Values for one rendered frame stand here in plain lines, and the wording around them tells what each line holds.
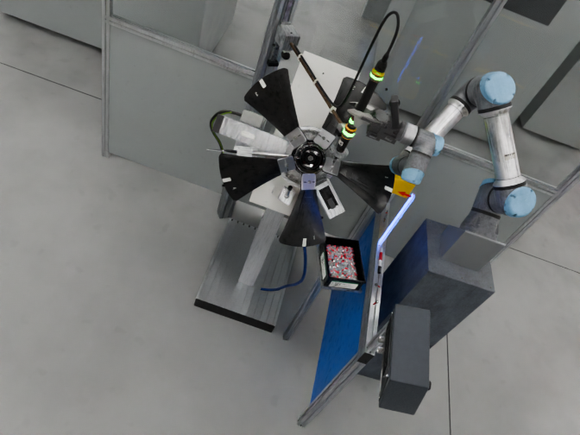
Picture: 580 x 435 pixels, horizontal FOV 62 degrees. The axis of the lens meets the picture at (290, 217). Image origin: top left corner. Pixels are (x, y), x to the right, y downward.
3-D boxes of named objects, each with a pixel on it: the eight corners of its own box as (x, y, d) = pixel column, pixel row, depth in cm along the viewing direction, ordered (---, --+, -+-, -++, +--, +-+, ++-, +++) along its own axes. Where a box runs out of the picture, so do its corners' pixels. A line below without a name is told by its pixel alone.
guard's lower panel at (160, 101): (104, 147, 315) (105, 19, 249) (467, 281, 332) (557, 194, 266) (102, 150, 313) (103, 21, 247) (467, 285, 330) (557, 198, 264)
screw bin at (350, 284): (318, 244, 213) (323, 235, 208) (353, 249, 217) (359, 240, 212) (322, 286, 199) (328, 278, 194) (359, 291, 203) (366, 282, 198)
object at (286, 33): (273, 38, 216) (278, 21, 210) (286, 39, 219) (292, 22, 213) (280, 52, 210) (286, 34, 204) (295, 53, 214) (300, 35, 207)
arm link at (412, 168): (411, 184, 183) (422, 156, 183) (423, 186, 172) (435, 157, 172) (393, 176, 182) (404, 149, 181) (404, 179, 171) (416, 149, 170)
